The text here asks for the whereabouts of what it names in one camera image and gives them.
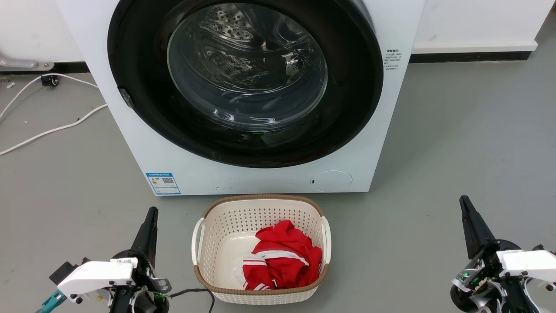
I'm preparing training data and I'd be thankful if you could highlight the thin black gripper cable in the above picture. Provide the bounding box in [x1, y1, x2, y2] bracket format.
[169, 288, 216, 313]

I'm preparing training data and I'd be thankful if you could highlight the black round washer door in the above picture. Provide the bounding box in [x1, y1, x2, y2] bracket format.
[107, 0, 384, 169]

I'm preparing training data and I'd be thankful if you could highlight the white front-load washing machine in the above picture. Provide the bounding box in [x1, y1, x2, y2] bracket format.
[55, 0, 427, 196]

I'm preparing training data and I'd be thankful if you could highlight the blue energy label sticker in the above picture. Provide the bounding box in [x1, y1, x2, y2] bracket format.
[146, 173, 181, 196]

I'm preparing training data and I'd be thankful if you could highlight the white power cable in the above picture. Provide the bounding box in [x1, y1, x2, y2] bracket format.
[0, 103, 108, 156]
[0, 73, 99, 120]

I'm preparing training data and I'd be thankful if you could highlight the teal cable connector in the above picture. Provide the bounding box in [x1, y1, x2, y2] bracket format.
[36, 290, 67, 313]

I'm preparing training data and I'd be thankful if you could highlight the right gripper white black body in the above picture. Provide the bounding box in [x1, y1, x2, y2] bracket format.
[450, 241, 556, 313]

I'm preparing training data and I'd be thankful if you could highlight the grey metal furniture foot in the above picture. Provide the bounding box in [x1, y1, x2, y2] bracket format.
[0, 53, 55, 72]

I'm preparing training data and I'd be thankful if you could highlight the red garment with white stripes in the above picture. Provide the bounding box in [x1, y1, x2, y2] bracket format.
[242, 220, 323, 291]

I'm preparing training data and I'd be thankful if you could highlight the round white filter cover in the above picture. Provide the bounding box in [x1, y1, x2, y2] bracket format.
[310, 170, 353, 193]

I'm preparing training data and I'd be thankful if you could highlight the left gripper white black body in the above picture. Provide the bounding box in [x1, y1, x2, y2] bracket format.
[49, 250, 172, 313]

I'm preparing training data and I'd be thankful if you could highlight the small printed text sticker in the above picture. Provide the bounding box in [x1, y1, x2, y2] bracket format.
[384, 49, 403, 72]

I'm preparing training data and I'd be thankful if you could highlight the cream perforated laundry basket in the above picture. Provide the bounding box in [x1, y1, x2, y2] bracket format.
[192, 194, 332, 305]

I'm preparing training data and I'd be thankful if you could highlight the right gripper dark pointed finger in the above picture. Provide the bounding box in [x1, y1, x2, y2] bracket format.
[459, 195, 498, 260]

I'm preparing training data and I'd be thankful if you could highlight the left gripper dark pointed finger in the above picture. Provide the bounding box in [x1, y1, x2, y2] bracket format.
[130, 206, 159, 268]

